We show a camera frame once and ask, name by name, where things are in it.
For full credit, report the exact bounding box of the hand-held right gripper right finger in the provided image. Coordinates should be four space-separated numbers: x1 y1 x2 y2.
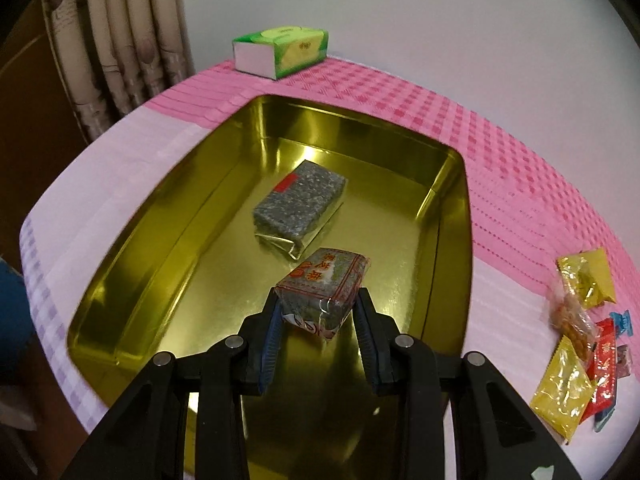
350 287 586 480

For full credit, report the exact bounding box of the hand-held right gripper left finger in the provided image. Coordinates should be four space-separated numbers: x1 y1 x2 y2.
60 287 291 480

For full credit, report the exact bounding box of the red label snack block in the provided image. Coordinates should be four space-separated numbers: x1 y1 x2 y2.
274 247 373 346

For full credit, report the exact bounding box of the red tin box gold inside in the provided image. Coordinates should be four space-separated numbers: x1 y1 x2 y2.
65 92 473 480

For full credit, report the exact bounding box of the grey speckled snack block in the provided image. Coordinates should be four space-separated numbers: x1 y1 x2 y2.
252 160 348 261

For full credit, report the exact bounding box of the yellow snack packet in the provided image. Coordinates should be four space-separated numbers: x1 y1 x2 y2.
556 247 618 308
530 335 596 445

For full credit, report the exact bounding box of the clear packet of brown snacks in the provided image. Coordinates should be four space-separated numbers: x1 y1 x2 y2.
550 280 598 361

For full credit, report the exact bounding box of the red snack packet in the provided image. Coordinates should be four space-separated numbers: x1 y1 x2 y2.
580 318 617 423

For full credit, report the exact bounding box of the light blue snack packet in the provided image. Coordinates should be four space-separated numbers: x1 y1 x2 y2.
607 310 635 336

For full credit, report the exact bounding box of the pink checked tablecloth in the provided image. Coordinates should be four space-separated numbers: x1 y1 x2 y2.
19 57 633 480

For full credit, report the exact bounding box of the dark blue white snack packet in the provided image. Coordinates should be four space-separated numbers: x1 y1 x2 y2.
594 402 617 432

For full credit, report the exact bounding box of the blue cloth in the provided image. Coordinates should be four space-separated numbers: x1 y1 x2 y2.
0 257 38 381

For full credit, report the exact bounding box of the green tissue box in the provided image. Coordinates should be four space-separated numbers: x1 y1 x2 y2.
232 25 331 81

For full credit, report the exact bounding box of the brown wooden wardrobe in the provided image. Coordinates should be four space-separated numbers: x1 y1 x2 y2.
0 0 96 261

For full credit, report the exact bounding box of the beige patterned curtain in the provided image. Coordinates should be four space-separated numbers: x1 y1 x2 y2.
40 0 196 146

